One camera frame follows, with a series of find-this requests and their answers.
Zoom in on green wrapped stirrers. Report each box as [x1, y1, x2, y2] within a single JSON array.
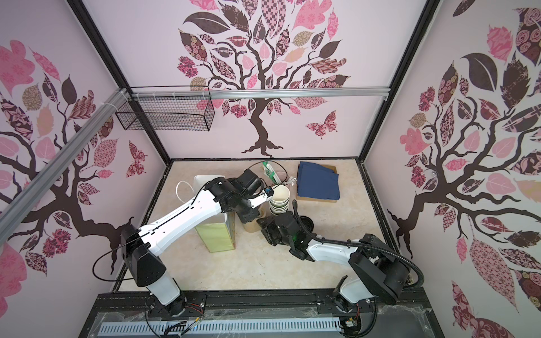
[[262, 161, 277, 184]]

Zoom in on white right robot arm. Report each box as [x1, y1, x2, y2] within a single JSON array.
[[257, 211, 411, 313]]

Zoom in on aluminium rail back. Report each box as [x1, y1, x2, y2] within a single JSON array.
[[131, 87, 390, 99]]

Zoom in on brown cardboard napkin box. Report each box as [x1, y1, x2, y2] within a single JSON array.
[[295, 164, 342, 203]]

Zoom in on stacked paper cups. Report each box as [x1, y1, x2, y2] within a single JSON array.
[[269, 184, 290, 215]]

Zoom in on black corrugated cable hose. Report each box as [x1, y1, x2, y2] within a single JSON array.
[[291, 200, 425, 290]]

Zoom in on black wire basket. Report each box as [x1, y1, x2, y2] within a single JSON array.
[[116, 84, 215, 132]]

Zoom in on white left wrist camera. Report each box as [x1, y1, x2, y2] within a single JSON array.
[[248, 187, 274, 209]]

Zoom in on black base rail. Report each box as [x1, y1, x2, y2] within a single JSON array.
[[79, 289, 442, 337]]

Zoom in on white paper takeout bag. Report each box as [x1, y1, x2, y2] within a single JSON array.
[[175, 175, 235, 253]]

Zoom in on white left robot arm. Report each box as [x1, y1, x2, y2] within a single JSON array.
[[120, 169, 274, 306]]

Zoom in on blue napkin stack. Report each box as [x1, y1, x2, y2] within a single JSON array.
[[296, 161, 341, 200]]

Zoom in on aluminium rail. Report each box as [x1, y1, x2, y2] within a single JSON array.
[[131, 87, 390, 99], [1, 88, 130, 243]]

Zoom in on pink bucket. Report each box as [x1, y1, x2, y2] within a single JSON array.
[[269, 170, 297, 188]]

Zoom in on aluminium rail left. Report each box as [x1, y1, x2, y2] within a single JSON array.
[[1, 88, 130, 243]]

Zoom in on black cup lid stack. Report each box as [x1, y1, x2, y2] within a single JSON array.
[[300, 215, 314, 232]]

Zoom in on white slotted cable duct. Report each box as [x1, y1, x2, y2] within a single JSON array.
[[95, 318, 342, 337]]

